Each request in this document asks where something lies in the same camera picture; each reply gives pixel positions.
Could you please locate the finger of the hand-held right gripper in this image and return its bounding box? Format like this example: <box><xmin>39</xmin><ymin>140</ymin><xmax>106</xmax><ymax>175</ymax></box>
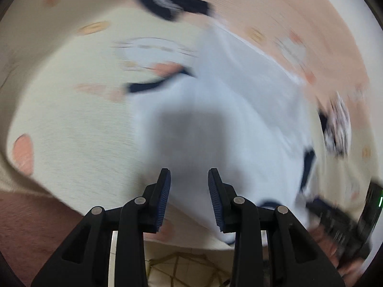
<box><xmin>307</xmin><ymin>197</ymin><xmax>360</xmax><ymax>246</ymax></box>

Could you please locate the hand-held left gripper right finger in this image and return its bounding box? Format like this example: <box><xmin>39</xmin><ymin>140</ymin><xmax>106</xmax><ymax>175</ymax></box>
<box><xmin>208</xmin><ymin>168</ymin><xmax>346</xmax><ymax>287</ymax></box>

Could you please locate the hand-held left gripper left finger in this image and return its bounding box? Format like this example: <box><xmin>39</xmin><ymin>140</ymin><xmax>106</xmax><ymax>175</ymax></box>
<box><xmin>31</xmin><ymin>168</ymin><xmax>172</xmax><ymax>287</ymax></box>

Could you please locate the white shirt with navy trim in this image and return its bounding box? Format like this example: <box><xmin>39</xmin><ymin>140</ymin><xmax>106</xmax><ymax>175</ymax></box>
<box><xmin>126</xmin><ymin>21</ymin><xmax>322</xmax><ymax>246</ymax></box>

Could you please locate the person's right hand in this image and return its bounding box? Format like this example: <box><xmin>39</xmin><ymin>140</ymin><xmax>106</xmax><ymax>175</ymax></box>
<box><xmin>310</xmin><ymin>224</ymin><xmax>372</xmax><ymax>283</ymax></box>

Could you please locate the black and white patterned garment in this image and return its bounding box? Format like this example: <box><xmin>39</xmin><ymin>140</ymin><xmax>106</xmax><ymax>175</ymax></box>
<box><xmin>318</xmin><ymin>92</ymin><xmax>353</xmax><ymax>158</ymax></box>

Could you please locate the pink and cream printed blanket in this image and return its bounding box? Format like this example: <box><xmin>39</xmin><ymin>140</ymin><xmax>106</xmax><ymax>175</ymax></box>
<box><xmin>0</xmin><ymin>0</ymin><xmax>376</xmax><ymax>250</ymax></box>

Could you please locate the dark pink fuzzy cloth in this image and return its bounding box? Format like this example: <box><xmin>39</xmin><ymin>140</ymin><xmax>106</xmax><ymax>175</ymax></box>
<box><xmin>0</xmin><ymin>189</ymin><xmax>86</xmax><ymax>287</ymax></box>

